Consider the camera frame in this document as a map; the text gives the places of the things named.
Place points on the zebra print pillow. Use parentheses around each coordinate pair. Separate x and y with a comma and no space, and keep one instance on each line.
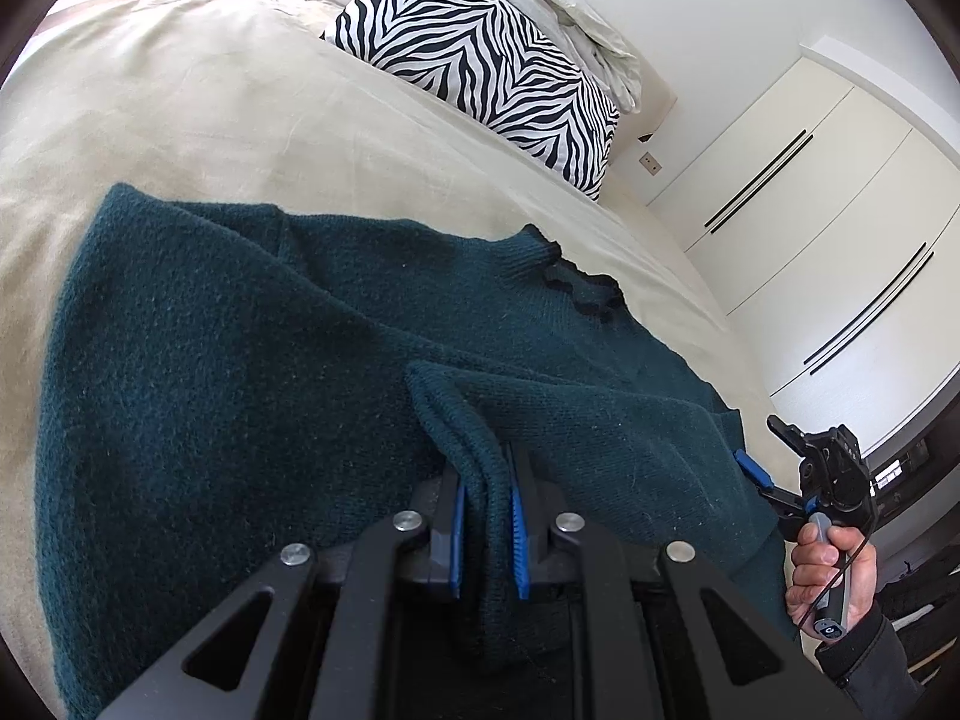
(480,52)

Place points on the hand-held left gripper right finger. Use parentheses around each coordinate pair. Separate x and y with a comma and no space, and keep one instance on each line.
(519,540)

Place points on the beige padded headboard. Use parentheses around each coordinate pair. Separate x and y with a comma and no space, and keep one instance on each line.
(656,109)

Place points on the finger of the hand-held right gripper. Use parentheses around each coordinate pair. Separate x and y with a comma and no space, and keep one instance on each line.
(785,431)
(752,466)

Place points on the person's right forearm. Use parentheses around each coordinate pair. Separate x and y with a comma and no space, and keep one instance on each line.
(870,660)

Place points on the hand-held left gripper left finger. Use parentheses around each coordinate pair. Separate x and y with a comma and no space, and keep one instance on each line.
(456,540)

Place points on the person's right hand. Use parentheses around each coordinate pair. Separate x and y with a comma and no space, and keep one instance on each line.
(814,577)

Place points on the dark low cabinet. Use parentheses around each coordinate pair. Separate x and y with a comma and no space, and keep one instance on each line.
(900,469)

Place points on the white wardrobe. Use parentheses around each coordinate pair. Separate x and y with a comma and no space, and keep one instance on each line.
(810,187)

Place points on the small wall socket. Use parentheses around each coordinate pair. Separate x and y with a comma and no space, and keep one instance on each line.
(650,163)

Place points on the dark teal knit sweater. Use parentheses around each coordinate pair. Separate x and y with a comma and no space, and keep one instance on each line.
(225,390)

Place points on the bed with beige cover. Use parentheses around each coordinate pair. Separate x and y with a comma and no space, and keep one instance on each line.
(225,105)

